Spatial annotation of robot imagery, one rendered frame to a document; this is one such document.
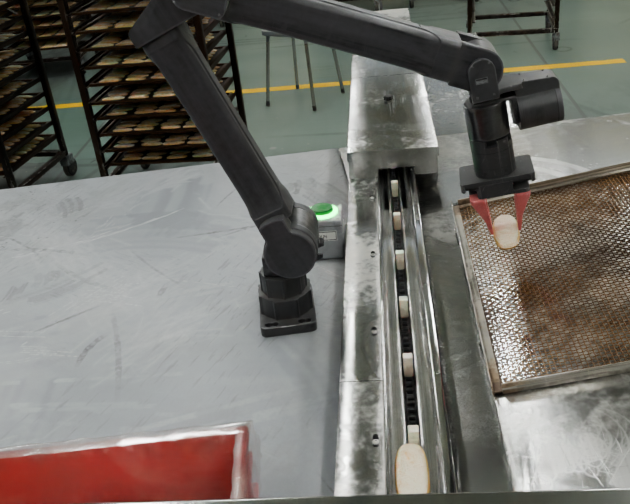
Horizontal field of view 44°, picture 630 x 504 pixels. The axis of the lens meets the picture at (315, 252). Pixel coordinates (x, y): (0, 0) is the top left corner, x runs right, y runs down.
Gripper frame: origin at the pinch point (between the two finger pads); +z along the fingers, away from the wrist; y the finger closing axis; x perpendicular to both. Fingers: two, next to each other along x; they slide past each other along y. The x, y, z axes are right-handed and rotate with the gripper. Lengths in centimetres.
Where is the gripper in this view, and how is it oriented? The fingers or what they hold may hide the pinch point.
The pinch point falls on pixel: (505, 225)
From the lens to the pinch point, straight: 117.6
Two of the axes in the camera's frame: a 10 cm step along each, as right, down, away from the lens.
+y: 9.6, -1.6, -2.4
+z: 2.6, 8.5, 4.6
